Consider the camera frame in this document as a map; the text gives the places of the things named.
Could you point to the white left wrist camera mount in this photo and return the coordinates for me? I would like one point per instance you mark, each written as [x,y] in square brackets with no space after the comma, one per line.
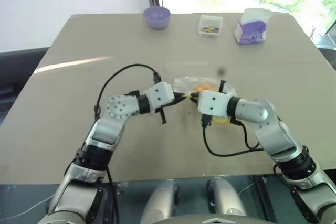
[158,95]

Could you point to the grey robot torso top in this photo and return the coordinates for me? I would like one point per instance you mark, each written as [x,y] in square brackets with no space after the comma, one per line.
[215,220]

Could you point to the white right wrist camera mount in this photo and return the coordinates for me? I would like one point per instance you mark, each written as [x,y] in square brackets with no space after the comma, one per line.
[212,103]

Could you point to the silver robot leg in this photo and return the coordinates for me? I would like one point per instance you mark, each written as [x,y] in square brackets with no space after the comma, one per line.
[160,200]
[224,197]

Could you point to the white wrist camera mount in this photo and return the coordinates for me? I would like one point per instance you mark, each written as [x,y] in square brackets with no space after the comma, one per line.
[212,103]
[158,95]

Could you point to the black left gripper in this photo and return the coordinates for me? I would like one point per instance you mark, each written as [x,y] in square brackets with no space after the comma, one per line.
[163,117]

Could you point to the purple white tissue pack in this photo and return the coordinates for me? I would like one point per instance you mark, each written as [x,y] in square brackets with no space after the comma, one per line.
[252,28]

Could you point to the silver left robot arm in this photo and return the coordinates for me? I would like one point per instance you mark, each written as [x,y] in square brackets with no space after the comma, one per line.
[105,134]

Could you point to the silver right robot leg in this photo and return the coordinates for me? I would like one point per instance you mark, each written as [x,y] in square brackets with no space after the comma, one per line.
[224,197]

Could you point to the black object beside table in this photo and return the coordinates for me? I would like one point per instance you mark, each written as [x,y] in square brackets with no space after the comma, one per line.
[326,51]

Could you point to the black table leg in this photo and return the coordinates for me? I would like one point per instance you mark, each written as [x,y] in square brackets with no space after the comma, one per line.
[263,200]

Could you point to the dark low bench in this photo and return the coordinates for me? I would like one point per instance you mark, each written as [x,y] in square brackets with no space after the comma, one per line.
[15,69]

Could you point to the clear box of coloured clips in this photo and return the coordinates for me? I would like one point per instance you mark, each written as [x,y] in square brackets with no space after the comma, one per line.
[210,26]

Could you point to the round golden crosshatched bread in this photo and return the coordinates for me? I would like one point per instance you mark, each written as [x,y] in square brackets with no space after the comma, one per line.
[204,87]

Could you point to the clear yellow-zip plastic bag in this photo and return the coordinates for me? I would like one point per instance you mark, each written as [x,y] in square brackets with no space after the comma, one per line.
[189,83]

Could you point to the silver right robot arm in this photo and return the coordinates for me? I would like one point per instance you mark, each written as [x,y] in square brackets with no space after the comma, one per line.
[278,137]

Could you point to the silver left robot leg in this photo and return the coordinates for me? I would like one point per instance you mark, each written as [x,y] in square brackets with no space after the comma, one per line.
[160,200]

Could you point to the purple bowl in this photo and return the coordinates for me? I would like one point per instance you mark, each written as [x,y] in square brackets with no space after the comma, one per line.
[156,18]

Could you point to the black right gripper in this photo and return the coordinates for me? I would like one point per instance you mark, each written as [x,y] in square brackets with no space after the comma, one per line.
[222,86]

